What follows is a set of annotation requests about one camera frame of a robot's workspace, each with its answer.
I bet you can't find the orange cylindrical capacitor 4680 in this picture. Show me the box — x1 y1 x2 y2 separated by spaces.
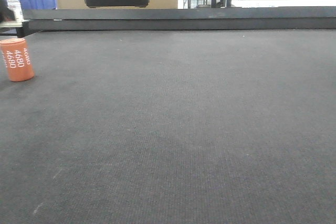
1 38 35 82

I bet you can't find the dark grey table mat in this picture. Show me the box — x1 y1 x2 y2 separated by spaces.
1 30 335 223

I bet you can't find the clear plastic water bottle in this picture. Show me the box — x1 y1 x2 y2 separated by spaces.
7 0 24 22

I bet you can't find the black table edge rail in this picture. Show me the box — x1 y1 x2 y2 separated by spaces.
23 6 335 34

